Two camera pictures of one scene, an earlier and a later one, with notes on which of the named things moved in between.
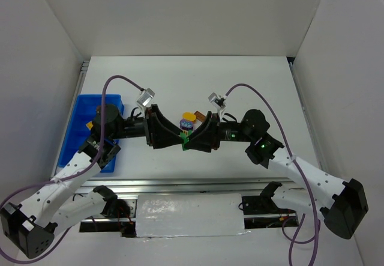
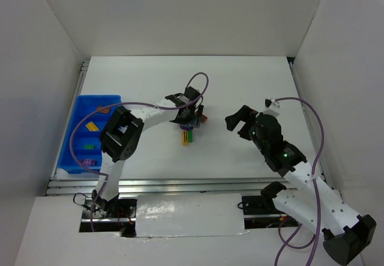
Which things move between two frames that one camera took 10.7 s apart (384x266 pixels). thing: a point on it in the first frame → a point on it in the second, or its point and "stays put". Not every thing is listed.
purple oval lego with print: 186,124 stays put
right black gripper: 215,132 → 245,125
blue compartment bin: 84,111 stays put
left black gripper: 149,126 → 188,121
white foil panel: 192,214 stays put
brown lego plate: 200,116 stays put
